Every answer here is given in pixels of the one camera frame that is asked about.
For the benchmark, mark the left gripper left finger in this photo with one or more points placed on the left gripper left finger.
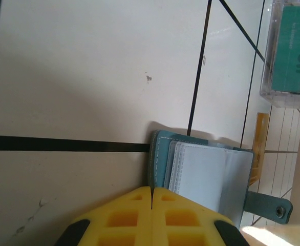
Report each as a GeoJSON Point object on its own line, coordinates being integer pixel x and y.
{"type": "Point", "coordinates": [119, 217]}

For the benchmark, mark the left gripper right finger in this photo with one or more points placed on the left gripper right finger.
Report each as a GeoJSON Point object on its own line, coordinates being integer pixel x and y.
{"type": "Point", "coordinates": [185, 217]}

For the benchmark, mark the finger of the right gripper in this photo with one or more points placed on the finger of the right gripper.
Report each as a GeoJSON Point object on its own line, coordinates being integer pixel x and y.
{"type": "Point", "coordinates": [260, 143]}

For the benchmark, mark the blue leather card holder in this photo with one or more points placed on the blue leather card holder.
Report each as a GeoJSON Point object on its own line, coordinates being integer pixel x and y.
{"type": "Point", "coordinates": [206, 174]}

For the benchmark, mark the clear plastic card box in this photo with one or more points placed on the clear plastic card box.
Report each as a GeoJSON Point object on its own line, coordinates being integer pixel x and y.
{"type": "Point", "coordinates": [267, 77]}

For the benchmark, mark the teal credit card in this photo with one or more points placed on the teal credit card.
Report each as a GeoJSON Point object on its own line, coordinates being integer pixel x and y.
{"type": "Point", "coordinates": [290, 51]}

